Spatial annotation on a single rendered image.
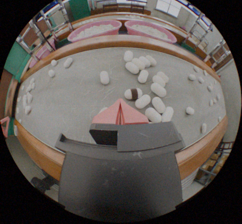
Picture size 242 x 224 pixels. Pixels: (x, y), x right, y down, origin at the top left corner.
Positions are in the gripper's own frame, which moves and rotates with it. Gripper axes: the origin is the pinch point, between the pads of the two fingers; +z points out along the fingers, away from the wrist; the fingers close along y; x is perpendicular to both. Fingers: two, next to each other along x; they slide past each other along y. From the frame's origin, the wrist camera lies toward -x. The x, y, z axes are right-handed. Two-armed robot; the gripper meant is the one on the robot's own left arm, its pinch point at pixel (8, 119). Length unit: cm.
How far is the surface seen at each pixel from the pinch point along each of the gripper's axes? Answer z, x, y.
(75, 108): 13.2, 3.6, -33.7
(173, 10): 369, -379, -351
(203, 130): 6, 8, -69
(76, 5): 193, -204, 75
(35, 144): 2.1, 10.9, -14.9
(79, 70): 21.1, -3.2, -32.6
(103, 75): 17.0, -2.0, -40.2
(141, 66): 19, -4, -48
